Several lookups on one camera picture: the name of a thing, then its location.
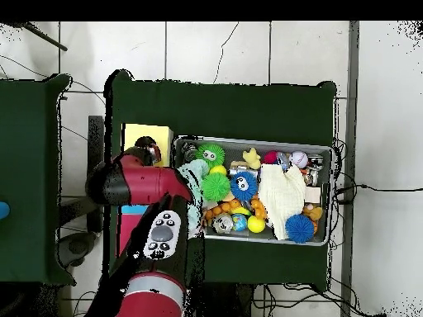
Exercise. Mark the mint knitted cloth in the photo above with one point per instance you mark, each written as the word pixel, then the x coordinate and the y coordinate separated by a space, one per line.
pixel 198 170

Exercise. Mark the cream knitted cloth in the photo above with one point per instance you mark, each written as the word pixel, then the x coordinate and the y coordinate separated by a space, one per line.
pixel 281 198

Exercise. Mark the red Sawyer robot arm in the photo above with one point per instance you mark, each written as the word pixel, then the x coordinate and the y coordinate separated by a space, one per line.
pixel 145 185

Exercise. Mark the shallow grey mesh bin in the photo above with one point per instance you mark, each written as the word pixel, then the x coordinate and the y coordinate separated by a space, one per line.
pixel 233 150

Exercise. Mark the wooden box with three holes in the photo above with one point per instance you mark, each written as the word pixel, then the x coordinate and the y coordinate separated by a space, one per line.
pixel 162 132

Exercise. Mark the yellow ball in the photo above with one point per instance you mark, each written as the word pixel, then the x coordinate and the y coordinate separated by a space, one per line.
pixel 218 170

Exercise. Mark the green spiky googly-eyed ball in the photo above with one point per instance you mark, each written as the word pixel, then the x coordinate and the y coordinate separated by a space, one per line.
pixel 211 155

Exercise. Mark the blue spiky googly-eyed ball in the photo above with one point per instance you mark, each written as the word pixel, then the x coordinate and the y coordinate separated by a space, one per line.
pixel 244 186
pixel 300 228

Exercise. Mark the yellow foam toy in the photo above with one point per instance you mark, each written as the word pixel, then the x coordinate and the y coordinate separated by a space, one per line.
pixel 251 158

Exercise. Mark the crushed silver can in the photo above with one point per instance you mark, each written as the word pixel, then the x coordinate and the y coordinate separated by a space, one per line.
pixel 223 224

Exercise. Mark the globe print ball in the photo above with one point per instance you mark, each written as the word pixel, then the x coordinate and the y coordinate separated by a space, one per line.
pixel 239 222

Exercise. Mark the dark green table cloth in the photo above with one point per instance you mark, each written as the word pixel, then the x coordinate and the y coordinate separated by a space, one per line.
pixel 231 109
pixel 29 165

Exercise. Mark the white baseball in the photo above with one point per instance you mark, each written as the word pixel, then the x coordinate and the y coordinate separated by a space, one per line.
pixel 298 159

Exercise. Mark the black upright panel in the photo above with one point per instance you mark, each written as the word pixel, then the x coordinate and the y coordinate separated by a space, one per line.
pixel 96 138

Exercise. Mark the grey stand foot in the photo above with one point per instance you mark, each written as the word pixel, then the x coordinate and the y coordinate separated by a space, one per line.
pixel 77 247

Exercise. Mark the blue round object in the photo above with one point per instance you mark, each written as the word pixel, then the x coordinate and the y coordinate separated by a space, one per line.
pixel 3 210

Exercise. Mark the dark rod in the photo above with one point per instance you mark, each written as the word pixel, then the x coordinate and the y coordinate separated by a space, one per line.
pixel 43 37

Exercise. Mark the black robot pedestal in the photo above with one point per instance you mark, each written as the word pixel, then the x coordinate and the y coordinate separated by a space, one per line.
pixel 231 303

